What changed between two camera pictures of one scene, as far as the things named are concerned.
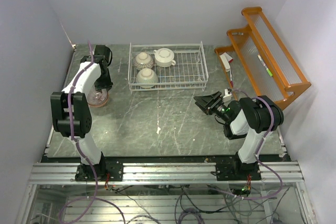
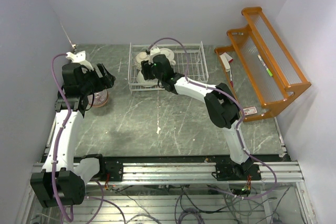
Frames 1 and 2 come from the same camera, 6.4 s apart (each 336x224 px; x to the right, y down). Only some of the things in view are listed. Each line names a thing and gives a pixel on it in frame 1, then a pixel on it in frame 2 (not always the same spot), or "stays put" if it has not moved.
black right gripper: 203,100 to 146,69
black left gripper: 107,84 to 105,82
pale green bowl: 146,75 stays put
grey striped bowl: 96,98 stays put
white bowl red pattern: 96,100 stays put
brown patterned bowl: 143,60 stays put
